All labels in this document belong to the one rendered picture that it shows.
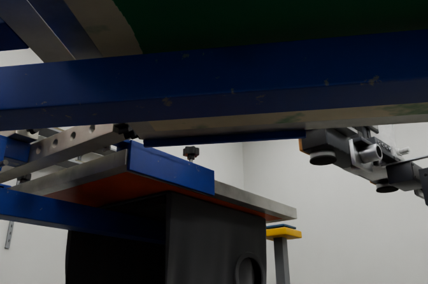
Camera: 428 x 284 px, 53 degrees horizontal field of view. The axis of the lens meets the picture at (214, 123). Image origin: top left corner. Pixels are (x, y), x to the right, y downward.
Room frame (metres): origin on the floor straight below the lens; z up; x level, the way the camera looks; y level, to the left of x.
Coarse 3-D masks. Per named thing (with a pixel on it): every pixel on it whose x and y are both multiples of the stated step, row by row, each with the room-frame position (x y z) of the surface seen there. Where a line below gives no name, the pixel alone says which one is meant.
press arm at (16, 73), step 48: (240, 48) 0.40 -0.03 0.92; (288, 48) 0.40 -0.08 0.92; (336, 48) 0.39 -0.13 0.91; (384, 48) 0.38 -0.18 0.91; (0, 96) 0.44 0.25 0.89; (48, 96) 0.43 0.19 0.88; (96, 96) 0.43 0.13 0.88; (144, 96) 0.42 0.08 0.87; (192, 96) 0.41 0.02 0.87; (240, 96) 0.41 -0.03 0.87; (288, 96) 0.42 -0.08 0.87; (336, 96) 0.42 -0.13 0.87; (384, 96) 0.42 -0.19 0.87
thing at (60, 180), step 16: (96, 160) 0.96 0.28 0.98; (112, 160) 0.92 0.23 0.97; (48, 176) 1.08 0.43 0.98; (64, 176) 1.04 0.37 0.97; (80, 176) 0.99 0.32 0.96; (96, 176) 0.98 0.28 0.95; (144, 176) 0.99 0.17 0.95; (32, 192) 1.13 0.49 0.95; (48, 192) 1.13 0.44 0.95; (224, 192) 1.18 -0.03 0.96; (240, 192) 1.24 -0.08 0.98; (256, 208) 1.34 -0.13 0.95; (272, 208) 1.38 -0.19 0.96; (288, 208) 1.47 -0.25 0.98
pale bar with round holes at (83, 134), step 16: (80, 128) 0.87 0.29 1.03; (96, 128) 0.84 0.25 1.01; (112, 128) 0.80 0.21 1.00; (32, 144) 0.99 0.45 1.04; (48, 144) 0.95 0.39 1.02; (64, 144) 0.90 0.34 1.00; (80, 144) 0.87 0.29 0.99; (96, 144) 0.87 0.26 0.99; (112, 144) 0.87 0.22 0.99; (32, 160) 0.98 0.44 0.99; (48, 160) 0.98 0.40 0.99; (64, 160) 0.98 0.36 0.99; (0, 176) 1.11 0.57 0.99; (16, 176) 1.11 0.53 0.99
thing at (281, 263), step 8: (272, 232) 1.70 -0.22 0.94; (280, 232) 1.68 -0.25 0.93; (288, 232) 1.68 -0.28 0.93; (296, 232) 1.73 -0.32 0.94; (272, 240) 1.82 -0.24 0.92; (280, 240) 1.73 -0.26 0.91; (280, 248) 1.74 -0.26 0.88; (280, 256) 1.74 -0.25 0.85; (280, 264) 1.74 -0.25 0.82; (288, 264) 1.76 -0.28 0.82; (280, 272) 1.74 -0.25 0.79; (288, 272) 1.75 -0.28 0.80; (280, 280) 1.74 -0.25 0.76; (288, 280) 1.75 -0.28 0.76
